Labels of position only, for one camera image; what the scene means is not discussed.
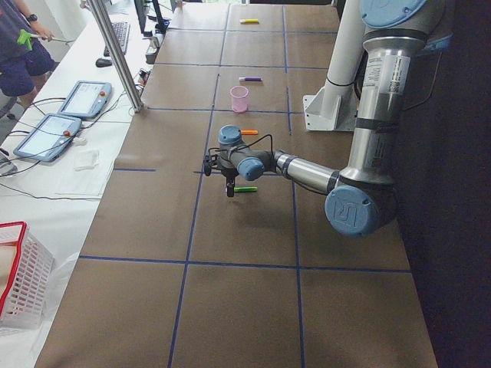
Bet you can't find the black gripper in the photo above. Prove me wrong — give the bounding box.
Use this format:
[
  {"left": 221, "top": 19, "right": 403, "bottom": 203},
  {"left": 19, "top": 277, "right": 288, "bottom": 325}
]
[{"left": 221, "top": 168, "right": 239, "bottom": 197}]

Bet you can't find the green highlighter pen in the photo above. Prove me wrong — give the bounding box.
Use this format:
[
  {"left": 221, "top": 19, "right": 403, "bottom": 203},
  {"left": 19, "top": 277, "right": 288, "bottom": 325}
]
[{"left": 234, "top": 186, "right": 258, "bottom": 193}]

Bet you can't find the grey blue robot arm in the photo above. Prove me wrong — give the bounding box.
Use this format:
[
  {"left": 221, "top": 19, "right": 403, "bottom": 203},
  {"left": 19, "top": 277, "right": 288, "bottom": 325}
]
[{"left": 203, "top": 1, "right": 455, "bottom": 237}]

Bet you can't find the pink mesh pen holder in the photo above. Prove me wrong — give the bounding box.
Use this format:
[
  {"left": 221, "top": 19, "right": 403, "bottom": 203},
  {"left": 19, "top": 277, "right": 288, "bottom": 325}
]
[{"left": 229, "top": 85, "right": 249, "bottom": 113}]

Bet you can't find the purple highlighter pen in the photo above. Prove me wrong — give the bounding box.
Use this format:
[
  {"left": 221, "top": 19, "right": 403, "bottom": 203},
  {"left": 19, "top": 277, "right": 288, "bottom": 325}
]
[{"left": 239, "top": 77, "right": 262, "bottom": 83}]

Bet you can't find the yellow highlighter pen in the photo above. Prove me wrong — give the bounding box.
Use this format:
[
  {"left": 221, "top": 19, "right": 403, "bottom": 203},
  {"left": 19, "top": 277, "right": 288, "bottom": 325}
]
[{"left": 239, "top": 18, "right": 259, "bottom": 25}]

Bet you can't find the crumpled white tissue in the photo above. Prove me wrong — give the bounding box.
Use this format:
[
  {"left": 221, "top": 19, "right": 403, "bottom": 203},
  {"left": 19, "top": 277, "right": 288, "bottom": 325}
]
[{"left": 74, "top": 149, "right": 99, "bottom": 171}]

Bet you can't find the white paper sheet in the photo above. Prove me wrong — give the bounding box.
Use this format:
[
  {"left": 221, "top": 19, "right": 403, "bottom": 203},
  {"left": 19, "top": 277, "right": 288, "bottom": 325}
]
[{"left": 54, "top": 161, "right": 113, "bottom": 196}]

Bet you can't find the far teach pendant tablet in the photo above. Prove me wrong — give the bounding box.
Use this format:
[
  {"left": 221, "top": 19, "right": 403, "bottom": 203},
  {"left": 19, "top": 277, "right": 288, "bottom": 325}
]
[{"left": 58, "top": 80, "right": 112, "bottom": 119}]

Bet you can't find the teach pendant tablet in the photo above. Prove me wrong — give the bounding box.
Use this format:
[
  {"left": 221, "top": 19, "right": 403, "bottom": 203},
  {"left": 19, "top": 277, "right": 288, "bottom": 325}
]
[
  {"left": 58, "top": 80, "right": 112, "bottom": 119},
  {"left": 13, "top": 113, "right": 82, "bottom": 163}
]

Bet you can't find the black monitor stand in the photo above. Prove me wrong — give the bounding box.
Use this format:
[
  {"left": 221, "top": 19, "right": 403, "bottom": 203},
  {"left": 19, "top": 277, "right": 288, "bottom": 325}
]
[{"left": 133, "top": 0, "right": 170, "bottom": 38}]

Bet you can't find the black computer mouse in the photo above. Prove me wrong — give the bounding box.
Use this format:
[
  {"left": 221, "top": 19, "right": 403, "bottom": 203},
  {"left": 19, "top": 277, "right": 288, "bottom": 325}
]
[{"left": 95, "top": 57, "right": 113, "bottom": 68}]

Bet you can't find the near teach pendant tablet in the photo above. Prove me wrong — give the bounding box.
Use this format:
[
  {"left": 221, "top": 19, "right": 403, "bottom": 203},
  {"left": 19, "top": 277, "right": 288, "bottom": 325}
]
[{"left": 13, "top": 113, "right": 82, "bottom": 163}]

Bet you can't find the black keyboard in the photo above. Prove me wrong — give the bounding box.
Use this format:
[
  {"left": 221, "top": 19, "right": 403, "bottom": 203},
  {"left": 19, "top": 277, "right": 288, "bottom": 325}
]
[{"left": 111, "top": 21, "right": 130, "bottom": 54}]

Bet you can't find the red white plastic basket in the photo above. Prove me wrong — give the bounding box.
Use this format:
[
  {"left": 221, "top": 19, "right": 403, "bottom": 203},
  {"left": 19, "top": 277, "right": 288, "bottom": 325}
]
[{"left": 1, "top": 222, "right": 54, "bottom": 336}]

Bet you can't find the standing person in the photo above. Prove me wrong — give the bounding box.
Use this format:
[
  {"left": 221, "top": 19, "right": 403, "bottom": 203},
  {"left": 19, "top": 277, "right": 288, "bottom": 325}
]
[{"left": 1, "top": 1, "right": 54, "bottom": 108}]

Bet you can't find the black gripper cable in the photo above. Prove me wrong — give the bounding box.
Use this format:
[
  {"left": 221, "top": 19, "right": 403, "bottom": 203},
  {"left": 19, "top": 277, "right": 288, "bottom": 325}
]
[{"left": 209, "top": 133, "right": 274, "bottom": 162}]

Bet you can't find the aluminium frame post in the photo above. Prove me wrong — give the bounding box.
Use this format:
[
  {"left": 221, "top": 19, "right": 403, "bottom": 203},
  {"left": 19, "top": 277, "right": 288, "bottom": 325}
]
[{"left": 87, "top": 0, "right": 143, "bottom": 113}]

